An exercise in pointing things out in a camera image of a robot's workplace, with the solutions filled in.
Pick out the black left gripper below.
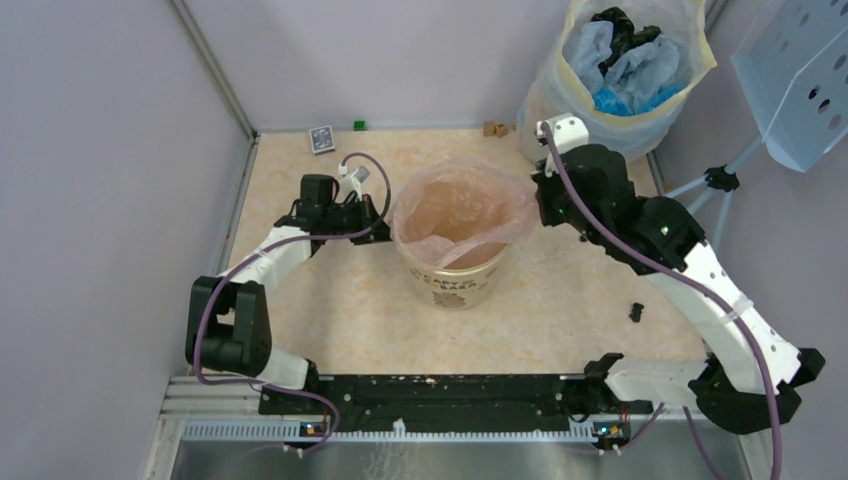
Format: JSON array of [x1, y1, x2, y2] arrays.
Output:
[[323, 193, 399, 245]]

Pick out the pink plastic trash bag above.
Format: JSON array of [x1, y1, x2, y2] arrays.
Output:
[[389, 157, 540, 270]]

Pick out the cream capybara trash bin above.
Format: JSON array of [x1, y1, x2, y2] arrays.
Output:
[[402, 246, 508, 310]]

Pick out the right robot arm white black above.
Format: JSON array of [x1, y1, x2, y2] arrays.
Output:
[[532, 144, 825, 435]]

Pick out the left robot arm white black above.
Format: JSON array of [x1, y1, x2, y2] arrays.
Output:
[[185, 167, 390, 414]]

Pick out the large translucent bag of bags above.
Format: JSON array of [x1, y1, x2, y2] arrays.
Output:
[[516, 1, 716, 161]]

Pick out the small wooden blocks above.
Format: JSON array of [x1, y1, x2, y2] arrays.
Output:
[[482, 121, 516, 138]]

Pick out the blue plastic bag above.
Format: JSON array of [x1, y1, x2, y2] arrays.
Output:
[[592, 85, 681, 117]]

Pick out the small black clip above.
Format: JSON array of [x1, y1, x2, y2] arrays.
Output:
[[628, 302, 644, 323]]

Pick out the light blue tripod stand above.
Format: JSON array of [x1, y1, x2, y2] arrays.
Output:
[[664, 134, 763, 253]]

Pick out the black plastic bag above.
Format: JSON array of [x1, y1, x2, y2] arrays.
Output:
[[591, 7, 662, 74]]

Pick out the perforated light blue panel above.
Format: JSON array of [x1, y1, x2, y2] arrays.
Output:
[[731, 0, 847, 172]]

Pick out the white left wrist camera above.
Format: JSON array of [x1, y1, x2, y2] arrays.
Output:
[[336, 165, 370, 203]]

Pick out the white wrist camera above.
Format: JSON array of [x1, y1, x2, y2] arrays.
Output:
[[336, 165, 370, 203], [536, 113, 589, 177]]

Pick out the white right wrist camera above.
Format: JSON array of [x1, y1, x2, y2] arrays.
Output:
[[536, 113, 589, 177]]

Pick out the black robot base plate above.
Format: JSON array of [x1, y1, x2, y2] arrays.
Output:
[[258, 368, 653, 433]]

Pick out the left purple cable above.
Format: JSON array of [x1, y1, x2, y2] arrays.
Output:
[[192, 152, 392, 458]]

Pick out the white toothed cable rail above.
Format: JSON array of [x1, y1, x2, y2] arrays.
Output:
[[181, 419, 598, 444]]

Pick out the aluminium corner frame post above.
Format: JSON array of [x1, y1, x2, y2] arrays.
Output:
[[166, 0, 257, 142]]

